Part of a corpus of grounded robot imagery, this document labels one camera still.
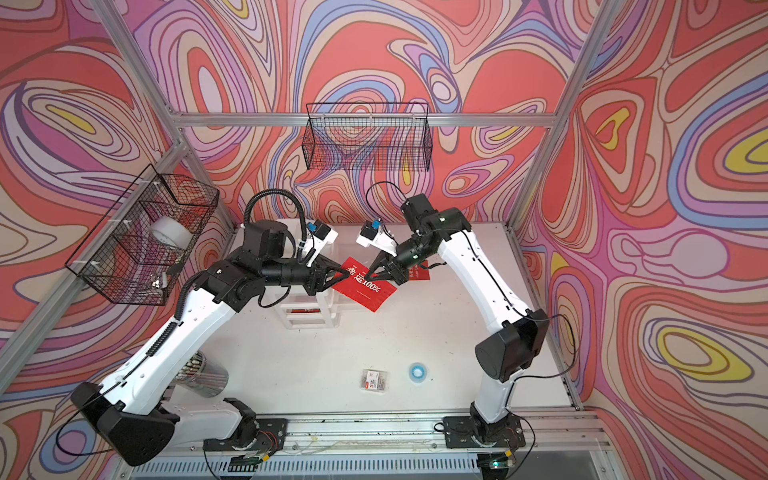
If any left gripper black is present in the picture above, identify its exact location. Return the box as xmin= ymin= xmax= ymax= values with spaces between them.
xmin=260 ymin=253 xmax=352 ymax=298

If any white plastic drawer organizer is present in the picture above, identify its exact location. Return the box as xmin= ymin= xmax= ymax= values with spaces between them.
xmin=276 ymin=219 xmax=340 ymax=330

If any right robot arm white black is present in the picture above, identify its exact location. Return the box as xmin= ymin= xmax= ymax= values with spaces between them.
xmin=357 ymin=194 xmax=550 ymax=445

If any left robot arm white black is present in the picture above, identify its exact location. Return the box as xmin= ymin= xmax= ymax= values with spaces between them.
xmin=71 ymin=220 xmax=349 ymax=467

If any blue tape roll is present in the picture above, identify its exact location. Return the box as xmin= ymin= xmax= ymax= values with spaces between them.
xmin=408 ymin=362 xmax=428 ymax=384

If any metal cup with pens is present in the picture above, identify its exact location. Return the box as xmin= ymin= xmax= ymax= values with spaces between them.
xmin=174 ymin=351 xmax=229 ymax=398

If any white tape roll in basket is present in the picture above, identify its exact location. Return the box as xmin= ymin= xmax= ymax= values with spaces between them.
xmin=150 ymin=216 xmax=193 ymax=250

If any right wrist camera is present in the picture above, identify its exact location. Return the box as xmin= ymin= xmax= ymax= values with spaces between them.
xmin=356 ymin=220 xmax=397 ymax=256

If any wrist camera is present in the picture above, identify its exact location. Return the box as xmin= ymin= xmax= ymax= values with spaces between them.
xmin=356 ymin=220 xmax=397 ymax=256
xmin=298 ymin=220 xmax=338 ymax=266

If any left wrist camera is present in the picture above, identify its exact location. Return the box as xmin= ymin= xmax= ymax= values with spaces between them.
xmin=298 ymin=220 xmax=338 ymax=266

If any black wire basket back wall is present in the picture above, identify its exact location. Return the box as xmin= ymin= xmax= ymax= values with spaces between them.
xmin=301 ymin=101 xmax=433 ymax=173

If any black wire basket wall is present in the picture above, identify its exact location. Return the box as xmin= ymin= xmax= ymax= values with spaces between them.
xmin=301 ymin=101 xmax=433 ymax=173
xmin=65 ymin=165 xmax=219 ymax=306

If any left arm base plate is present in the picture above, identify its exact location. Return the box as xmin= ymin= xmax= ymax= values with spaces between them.
xmin=203 ymin=418 xmax=289 ymax=454

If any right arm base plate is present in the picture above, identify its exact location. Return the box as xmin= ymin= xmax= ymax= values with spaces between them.
xmin=436 ymin=414 xmax=527 ymax=452

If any black wire basket left wall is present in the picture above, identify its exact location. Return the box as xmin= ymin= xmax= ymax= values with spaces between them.
xmin=65 ymin=165 xmax=219 ymax=306

